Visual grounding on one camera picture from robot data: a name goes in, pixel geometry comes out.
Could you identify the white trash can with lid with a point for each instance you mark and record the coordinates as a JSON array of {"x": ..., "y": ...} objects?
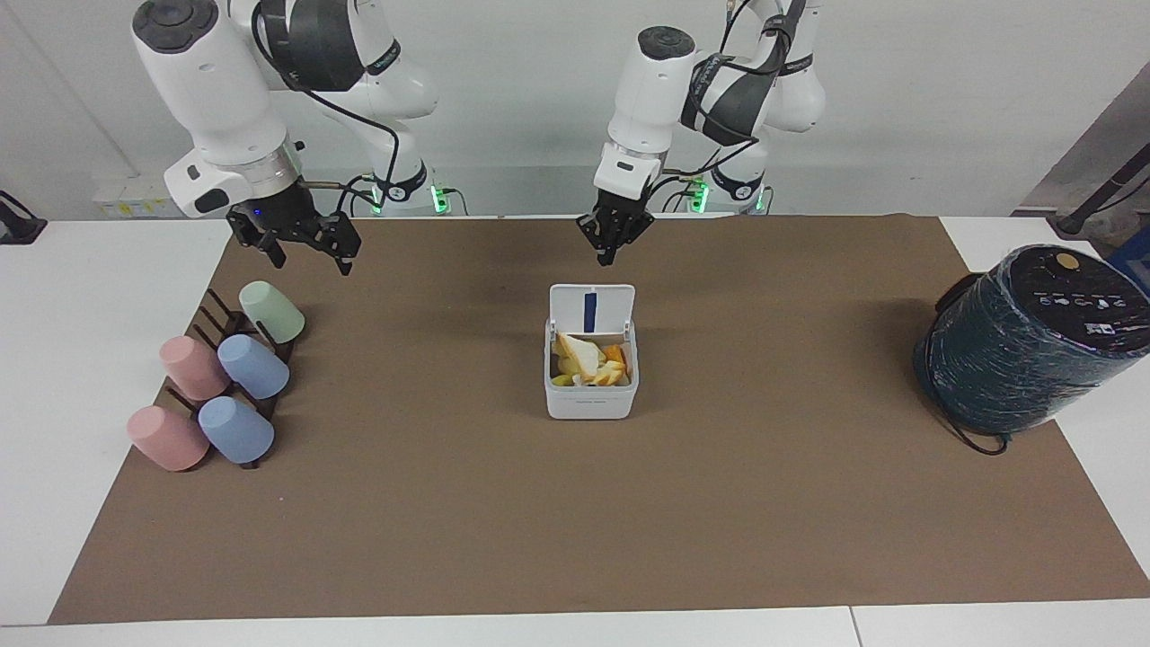
[{"x": 588, "y": 400}]

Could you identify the orange peel piece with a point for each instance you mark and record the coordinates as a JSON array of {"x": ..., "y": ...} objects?
[{"x": 614, "y": 354}]

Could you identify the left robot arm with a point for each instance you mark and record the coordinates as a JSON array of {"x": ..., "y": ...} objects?
[{"x": 642, "y": 90}]

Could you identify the pink plastic cup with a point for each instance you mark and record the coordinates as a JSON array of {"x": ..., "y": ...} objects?
[
  {"x": 165, "y": 438},
  {"x": 191, "y": 367}
]

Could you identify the dark wooden cup rack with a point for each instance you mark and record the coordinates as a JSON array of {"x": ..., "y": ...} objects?
[{"x": 229, "y": 322}]

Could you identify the black cylindrical appliance in wrap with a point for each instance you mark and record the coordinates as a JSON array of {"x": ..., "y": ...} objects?
[{"x": 1024, "y": 346}]

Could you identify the black stand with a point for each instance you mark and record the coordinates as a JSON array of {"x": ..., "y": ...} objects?
[
  {"x": 18, "y": 225},
  {"x": 1101, "y": 193}
]

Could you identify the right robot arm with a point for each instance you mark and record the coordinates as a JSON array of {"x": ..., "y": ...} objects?
[{"x": 211, "y": 85}]

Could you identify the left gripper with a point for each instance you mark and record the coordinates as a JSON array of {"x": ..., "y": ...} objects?
[{"x": 622, "y": 203}]

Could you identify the pale yellow fruit peel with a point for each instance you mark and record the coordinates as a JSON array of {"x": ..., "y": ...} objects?
[{"x": 577, "y": 355}]

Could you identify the blue plastic cup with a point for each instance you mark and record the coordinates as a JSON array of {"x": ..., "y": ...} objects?
[
  {"x": 235, "y": 429},
  {"x": 255, "y": 367}
]

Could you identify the green plastic cup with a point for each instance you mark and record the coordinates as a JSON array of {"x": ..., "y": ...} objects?
[{"x": 272, "y": 310}]

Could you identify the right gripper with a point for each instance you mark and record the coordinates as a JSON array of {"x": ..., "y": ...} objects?
[{"x": 274, "y": 214}]

